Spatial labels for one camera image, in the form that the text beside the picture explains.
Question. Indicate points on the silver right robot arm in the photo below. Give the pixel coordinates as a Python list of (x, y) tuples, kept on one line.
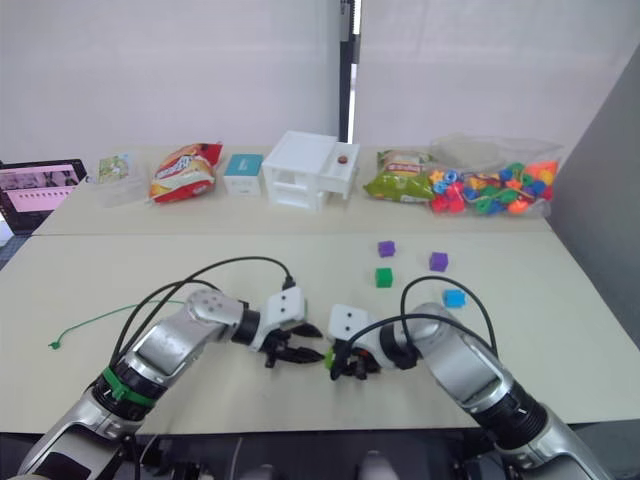
[(460, 350)]

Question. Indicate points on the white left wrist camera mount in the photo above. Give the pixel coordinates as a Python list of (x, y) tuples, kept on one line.
[(283, 305)]

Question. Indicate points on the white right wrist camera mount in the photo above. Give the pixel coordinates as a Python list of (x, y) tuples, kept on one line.
[(347, 320)]

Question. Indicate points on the green cube block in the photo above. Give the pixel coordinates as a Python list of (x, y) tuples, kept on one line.
[(384, 278)]

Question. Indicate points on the red chip bag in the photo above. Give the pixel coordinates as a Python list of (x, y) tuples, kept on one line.
[(182, 172)]

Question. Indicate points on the clear bag of coloured beads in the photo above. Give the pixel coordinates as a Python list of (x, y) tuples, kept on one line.
[(500, 190)]

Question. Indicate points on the clear bag with printed card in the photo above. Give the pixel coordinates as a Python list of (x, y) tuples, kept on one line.
[(117, 180)]

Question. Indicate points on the white drawer cabinet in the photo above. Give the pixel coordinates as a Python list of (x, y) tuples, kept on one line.
[(300, 170)]

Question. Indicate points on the blue cube block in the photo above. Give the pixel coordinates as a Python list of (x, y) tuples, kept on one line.
[(454, 298)]

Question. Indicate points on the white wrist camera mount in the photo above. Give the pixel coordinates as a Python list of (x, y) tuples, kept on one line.
[(347, 320), (283, 305)]

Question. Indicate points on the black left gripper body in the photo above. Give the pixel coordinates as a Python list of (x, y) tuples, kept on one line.
[(276, 346)]

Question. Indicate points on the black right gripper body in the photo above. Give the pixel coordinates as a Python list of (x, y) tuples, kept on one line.
[(361, 358)]

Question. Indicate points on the thin green lace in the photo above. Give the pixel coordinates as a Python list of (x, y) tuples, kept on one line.
[(53, 344)]

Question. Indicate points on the white and teal box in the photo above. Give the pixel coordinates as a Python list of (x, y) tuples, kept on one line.
[(243, 172)]

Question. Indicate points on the purple cube block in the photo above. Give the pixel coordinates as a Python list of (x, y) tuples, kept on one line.
[(386, 248), (438, 261)]

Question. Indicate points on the lime green block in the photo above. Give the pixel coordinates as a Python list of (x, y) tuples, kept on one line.
[(328, 359)]

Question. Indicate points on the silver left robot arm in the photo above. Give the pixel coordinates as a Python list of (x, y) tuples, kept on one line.
[(170, 340)]

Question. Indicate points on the black vertical window post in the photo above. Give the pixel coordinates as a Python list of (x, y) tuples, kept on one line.
[(347, 75)]

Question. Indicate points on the green snack bag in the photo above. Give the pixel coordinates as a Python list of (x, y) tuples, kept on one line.
[(397, 180)]

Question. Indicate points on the black tablet with pink screen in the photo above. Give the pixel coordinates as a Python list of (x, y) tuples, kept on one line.
[(35, 192)]

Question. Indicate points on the green band on arm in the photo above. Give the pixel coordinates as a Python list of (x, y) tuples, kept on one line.
[(127, 390)]

